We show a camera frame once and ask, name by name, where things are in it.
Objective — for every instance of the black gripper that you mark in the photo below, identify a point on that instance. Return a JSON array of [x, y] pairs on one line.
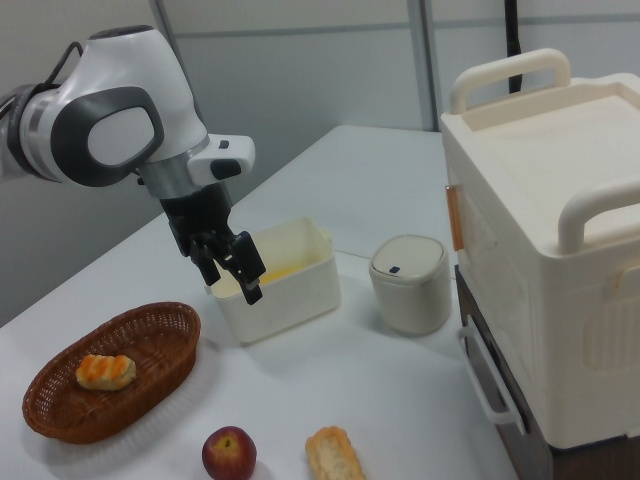
[[200, 216]]

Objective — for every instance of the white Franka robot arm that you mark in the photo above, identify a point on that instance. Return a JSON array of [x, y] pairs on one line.
[[115, 125]]

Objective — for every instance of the white rectangular plastic bin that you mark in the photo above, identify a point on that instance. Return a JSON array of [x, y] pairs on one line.
[[285, 295]]

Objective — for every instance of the brown wicker basket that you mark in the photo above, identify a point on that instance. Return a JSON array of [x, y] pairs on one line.
[[112, 372]]

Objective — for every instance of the orange glazed bread roll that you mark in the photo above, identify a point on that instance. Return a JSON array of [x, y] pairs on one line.
[[106, 372]]

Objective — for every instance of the small white lidded trash can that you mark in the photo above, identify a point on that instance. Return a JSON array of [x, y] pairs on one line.
[[409, 285]]

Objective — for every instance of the red apple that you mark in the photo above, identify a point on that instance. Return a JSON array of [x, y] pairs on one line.
[[229, 452]]

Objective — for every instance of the long toasted bread piece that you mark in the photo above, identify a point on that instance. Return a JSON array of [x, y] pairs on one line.
[[334, 454]]

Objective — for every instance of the large cream toy oven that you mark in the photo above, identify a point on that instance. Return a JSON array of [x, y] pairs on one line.
[[550, 250]]

